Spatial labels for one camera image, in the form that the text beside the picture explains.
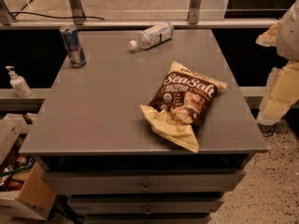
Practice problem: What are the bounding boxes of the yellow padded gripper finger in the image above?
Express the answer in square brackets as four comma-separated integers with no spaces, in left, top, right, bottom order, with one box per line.
[257,61,299,126]
[256,21,280,47]

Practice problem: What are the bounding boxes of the brown sea salt chip bag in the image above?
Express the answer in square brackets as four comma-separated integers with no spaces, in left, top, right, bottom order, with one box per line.
[140,61,227,153]

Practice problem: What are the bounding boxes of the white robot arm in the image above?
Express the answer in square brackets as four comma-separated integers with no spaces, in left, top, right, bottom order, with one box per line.
[256,0,299,126]

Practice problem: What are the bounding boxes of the blue silver redbull can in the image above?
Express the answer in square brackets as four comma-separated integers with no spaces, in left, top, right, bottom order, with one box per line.
[60,24,86,68]

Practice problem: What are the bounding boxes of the clear plastic water bottle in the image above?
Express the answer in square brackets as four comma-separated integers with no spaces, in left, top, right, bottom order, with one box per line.
[129,21,174,51]

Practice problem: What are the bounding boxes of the top drawer knob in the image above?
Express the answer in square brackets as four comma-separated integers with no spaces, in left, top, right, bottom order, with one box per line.
[141,184,150,193]

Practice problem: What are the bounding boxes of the drawer knob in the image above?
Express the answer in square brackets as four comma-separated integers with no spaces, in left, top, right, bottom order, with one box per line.
[141,184,150,193]
[144,207,151,216]

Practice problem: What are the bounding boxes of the grey drawer cabinet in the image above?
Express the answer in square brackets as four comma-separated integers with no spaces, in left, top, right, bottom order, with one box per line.
[21,30,267,224]

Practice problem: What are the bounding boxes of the white pump dispenser bottle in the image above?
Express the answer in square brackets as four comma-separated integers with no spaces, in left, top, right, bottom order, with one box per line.
[6,65,32,98]

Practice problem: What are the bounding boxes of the cardboard box with items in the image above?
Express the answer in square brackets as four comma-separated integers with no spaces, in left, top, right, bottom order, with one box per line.
[0,114,56,220]

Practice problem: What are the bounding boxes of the black cable on floor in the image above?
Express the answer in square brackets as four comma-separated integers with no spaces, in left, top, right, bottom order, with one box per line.
[261,123,278,138]

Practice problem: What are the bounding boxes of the black cable on ledge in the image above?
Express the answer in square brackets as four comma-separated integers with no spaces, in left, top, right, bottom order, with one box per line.
[8,10,107,21]

